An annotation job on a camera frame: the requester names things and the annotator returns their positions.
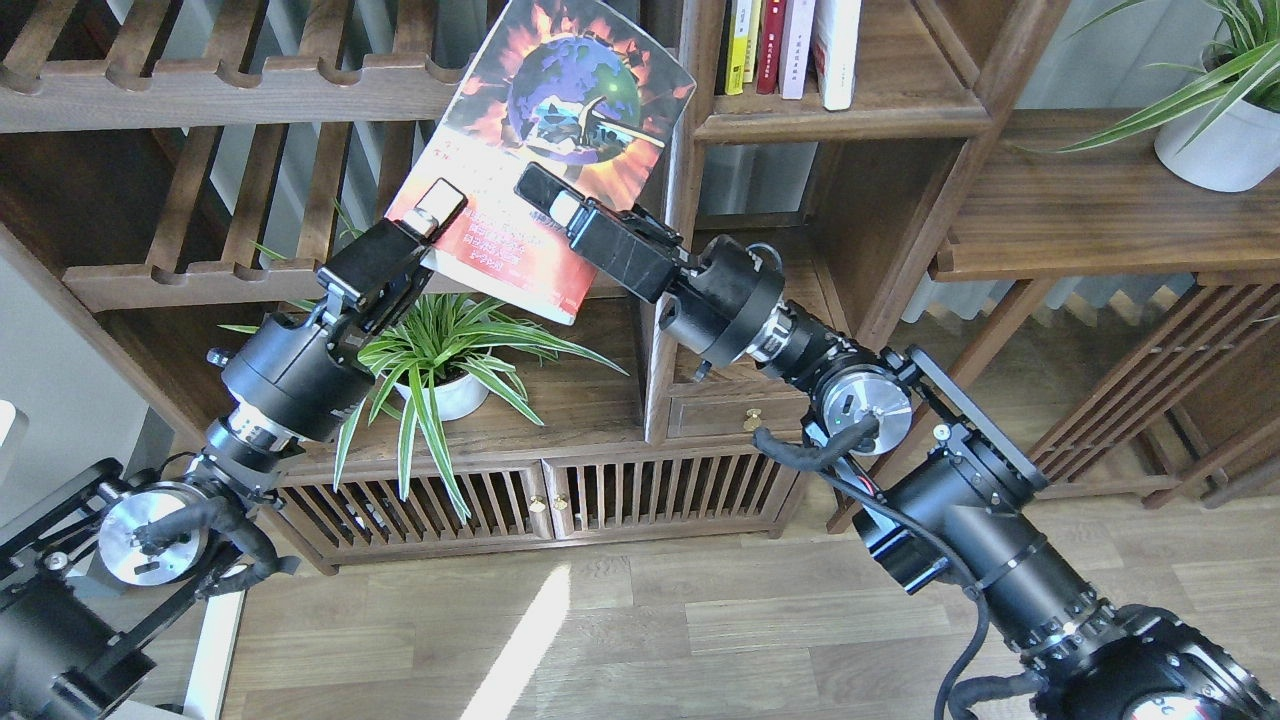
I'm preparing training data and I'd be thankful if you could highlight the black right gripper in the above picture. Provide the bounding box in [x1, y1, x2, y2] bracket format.
[515, 163, 787, 366]

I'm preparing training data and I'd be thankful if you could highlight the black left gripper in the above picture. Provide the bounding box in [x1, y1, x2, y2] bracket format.
[218, 179, 468, 445]

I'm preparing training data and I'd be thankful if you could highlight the red orange cover book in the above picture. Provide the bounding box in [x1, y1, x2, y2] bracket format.
[387, 1, 696, 325]

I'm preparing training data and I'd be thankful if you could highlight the pale lilac white book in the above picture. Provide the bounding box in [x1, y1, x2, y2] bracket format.
[778, 0, 817, 100]

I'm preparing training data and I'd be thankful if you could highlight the large white book red stamp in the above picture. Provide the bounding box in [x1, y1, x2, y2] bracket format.
[812, 0, 863, 111]

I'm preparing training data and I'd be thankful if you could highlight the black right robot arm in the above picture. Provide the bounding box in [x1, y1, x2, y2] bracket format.
[515, 164, 1277, 719]

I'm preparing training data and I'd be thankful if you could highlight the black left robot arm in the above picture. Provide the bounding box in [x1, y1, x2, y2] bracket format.
[3, 179, 467, 719]

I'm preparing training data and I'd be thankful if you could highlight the spider plant white pot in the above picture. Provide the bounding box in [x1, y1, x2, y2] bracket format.
[221, 200, 628, 524]

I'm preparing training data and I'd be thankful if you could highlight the yellow upright book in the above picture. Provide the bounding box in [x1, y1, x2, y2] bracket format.
[723, 0, 755, 96]

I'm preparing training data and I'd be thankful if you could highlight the dark wooden bookshelf cabinet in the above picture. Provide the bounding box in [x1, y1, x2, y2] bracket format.
[0, 0, 1073, 577]

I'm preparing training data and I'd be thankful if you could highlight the cream thin upright book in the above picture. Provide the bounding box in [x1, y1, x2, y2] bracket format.
[742, 0, 764, 88]

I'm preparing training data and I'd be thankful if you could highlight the dark red upright book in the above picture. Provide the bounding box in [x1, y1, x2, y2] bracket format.
[755, 0, 787, 95]

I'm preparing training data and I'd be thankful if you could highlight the left slatted cabinet door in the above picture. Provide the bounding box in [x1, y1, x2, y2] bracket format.
[276, 465, 556, 565]

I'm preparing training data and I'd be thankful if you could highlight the slatted cabinet door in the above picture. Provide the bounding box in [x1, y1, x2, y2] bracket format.
[276, 465, 556, 565]
[531, 445, 804, 544]

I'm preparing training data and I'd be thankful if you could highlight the right slatted cabinet door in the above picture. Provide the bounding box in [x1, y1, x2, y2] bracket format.
[531, 445, 804, 544]

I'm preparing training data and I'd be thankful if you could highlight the white table leg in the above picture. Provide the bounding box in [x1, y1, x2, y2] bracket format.
[182, 591, 246, 719]

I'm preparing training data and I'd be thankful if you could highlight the wooden side table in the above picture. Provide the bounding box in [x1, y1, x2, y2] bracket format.
[805, 110, 1277, 489]

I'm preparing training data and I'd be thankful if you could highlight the potted plant white pot right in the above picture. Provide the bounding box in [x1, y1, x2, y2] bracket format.
[1056, 1, 1279, 193]

